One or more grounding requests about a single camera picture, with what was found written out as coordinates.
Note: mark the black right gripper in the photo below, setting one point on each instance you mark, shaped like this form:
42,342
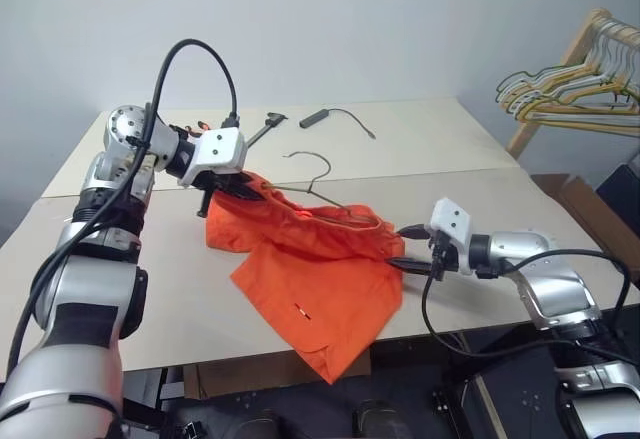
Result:
445,259

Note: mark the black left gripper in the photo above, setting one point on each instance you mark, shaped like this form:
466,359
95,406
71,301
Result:
217,183

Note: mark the orange shirt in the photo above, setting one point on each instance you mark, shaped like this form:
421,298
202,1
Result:
325,279

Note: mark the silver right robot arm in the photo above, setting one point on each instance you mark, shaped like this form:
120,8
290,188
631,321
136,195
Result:
555,279

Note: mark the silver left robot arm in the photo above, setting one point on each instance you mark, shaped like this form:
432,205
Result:
95,279

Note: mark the dark grey caliper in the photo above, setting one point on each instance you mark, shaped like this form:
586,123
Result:
267,126

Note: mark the wooden clothes rack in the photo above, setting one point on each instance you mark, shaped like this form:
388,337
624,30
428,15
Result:
525,136

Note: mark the open cardboard box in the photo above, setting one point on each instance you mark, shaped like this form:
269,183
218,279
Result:
575,194

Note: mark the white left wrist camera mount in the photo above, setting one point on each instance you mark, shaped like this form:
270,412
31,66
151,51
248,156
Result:
220,151

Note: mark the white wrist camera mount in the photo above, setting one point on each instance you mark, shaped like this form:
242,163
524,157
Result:
450,219
220,151

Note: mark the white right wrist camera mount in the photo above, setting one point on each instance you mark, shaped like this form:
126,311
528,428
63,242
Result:
450,219

